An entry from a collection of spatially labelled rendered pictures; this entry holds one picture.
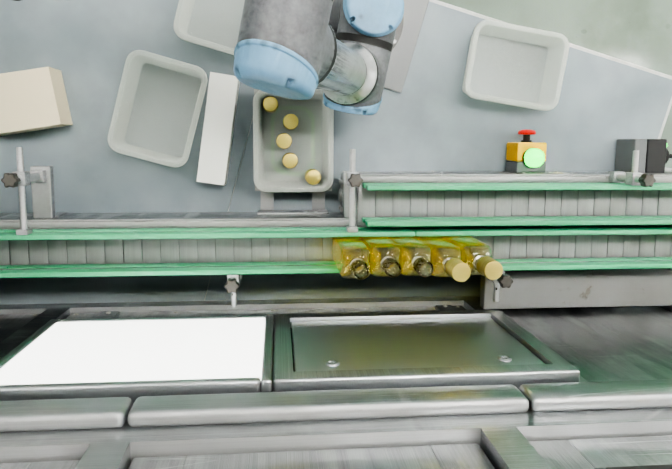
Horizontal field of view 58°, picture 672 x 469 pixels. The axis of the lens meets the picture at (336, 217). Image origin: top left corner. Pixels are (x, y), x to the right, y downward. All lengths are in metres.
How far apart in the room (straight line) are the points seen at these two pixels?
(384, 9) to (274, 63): 0.46
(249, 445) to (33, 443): 0.27
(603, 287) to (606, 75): 0.51
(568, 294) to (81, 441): 1.06
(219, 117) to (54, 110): 0.34
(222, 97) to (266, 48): 0.57
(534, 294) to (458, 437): 0.65
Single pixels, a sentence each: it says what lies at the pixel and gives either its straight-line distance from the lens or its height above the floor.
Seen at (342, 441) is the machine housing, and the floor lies 1.43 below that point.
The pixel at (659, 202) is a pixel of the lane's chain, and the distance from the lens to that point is 1.56.
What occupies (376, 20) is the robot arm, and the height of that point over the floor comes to 1.00.
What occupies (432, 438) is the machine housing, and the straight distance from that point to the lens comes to 0.86.
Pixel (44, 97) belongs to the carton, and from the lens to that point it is 1.43.
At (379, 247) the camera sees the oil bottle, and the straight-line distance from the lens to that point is 1.13.
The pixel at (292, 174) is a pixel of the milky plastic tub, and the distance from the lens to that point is 1.40.
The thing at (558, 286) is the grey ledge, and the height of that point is 0.88.
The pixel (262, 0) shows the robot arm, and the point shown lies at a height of 1.37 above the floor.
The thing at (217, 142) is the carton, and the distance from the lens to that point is 1.37.
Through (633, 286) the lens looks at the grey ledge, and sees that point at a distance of 1.56.
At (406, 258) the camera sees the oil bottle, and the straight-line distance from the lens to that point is 1.13.
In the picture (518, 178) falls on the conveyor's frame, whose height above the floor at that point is 0.88.
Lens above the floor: 2.17
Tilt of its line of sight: 81 degrees down
